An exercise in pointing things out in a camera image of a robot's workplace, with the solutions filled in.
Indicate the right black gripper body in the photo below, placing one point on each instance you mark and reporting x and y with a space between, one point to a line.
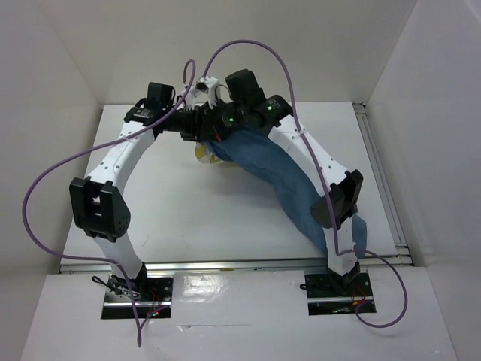
222 118

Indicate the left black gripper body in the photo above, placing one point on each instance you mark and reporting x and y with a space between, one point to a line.
187 122

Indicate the white pillow yellow edge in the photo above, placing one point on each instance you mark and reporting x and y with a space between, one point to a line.
208 154

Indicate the blue pillowcase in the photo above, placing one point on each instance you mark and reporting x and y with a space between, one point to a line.
260 157

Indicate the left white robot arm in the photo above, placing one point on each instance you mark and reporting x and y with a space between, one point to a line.
98 206

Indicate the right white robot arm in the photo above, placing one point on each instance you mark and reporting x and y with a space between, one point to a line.
338 189

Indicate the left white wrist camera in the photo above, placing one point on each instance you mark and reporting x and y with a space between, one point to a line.
188 97

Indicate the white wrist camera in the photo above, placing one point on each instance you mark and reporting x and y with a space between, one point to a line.
208 85
188 97

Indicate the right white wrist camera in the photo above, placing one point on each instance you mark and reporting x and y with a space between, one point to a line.
208 85

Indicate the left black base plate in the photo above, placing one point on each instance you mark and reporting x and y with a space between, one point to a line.
153 301

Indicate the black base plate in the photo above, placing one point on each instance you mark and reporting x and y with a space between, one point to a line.
153 301
323 299

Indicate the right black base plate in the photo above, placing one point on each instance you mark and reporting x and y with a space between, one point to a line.
323 299

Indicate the aluminium side rail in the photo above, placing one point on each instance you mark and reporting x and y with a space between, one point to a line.
402 249

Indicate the aluminium front rail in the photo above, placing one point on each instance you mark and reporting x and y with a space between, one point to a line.
261 264

